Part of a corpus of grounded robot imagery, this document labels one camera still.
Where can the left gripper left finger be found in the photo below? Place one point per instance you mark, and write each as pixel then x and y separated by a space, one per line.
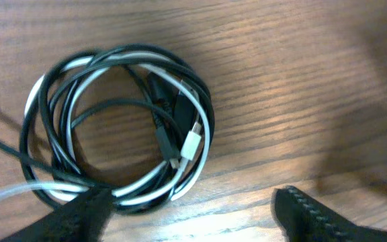
pixel 82 219

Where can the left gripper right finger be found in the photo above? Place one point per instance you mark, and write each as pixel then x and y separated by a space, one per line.
pixel 302 218

